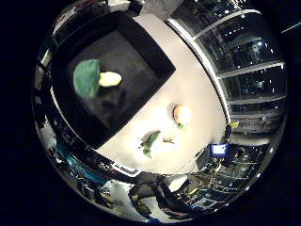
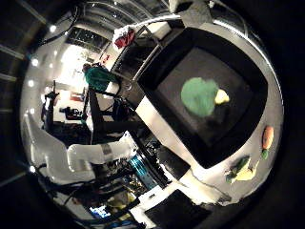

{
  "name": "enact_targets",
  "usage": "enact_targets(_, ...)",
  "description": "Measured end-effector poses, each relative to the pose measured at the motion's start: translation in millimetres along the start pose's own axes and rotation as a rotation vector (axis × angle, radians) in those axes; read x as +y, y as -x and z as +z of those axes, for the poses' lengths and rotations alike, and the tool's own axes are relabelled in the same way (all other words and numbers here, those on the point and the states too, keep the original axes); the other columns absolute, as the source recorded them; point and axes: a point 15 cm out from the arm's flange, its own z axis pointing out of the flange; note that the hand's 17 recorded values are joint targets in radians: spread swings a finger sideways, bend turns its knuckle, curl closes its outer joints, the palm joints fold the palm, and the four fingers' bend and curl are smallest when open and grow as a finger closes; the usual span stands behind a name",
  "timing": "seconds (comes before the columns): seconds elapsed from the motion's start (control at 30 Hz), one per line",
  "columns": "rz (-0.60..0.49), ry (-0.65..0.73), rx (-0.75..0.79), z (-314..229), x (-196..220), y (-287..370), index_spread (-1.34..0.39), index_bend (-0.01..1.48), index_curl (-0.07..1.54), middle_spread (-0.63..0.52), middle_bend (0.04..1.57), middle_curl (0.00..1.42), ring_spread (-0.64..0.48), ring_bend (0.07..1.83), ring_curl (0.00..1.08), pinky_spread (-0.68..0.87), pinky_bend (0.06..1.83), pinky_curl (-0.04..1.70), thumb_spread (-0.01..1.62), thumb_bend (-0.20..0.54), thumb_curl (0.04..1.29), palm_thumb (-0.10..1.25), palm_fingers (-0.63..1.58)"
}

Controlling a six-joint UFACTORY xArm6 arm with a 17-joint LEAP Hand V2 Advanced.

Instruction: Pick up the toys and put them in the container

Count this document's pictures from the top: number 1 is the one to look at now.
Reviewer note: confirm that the orange and cream knitted toy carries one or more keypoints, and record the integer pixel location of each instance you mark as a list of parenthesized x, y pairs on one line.
[(182, 114)]

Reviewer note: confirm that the green knitted toy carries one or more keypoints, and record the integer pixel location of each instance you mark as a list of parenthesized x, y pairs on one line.
[(87, 78)]

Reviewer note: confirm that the black square container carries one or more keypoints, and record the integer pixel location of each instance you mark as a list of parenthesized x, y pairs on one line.
[(125, 103)]

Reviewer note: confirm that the small green toy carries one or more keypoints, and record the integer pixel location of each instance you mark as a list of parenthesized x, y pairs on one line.
[(151, 141)]

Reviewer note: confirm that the small pale toy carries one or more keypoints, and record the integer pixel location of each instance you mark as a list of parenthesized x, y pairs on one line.
[(168, 140)]

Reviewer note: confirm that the computer monitor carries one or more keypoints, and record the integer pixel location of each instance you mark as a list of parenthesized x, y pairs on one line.
[(218, 149)]

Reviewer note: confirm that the small yellow object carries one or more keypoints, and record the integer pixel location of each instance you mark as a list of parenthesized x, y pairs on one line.
[(233, 124)]

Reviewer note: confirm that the black office chair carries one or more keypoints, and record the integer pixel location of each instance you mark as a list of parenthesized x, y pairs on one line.
[(175, 197)]

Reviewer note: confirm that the blue box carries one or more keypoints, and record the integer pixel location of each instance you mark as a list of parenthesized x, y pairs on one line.
[(75, 164)]

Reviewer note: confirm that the person in green jacket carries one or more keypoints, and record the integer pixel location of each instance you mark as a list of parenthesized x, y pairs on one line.
[(139, 205)]

